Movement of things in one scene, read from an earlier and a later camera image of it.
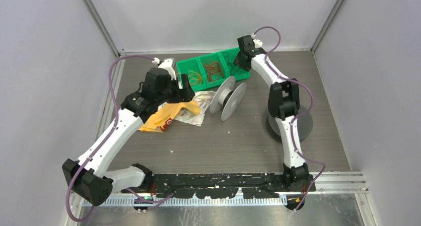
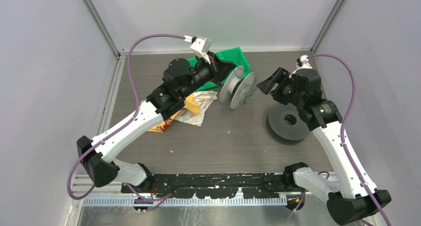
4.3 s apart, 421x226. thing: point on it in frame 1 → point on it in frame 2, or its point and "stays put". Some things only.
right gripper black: [238, 61] → [276, 94]
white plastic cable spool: [229, 96] → [240, 90]
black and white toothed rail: [225, 185] stays put
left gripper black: [186, 93] → [223, 68]
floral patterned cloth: [204, 99] stays put
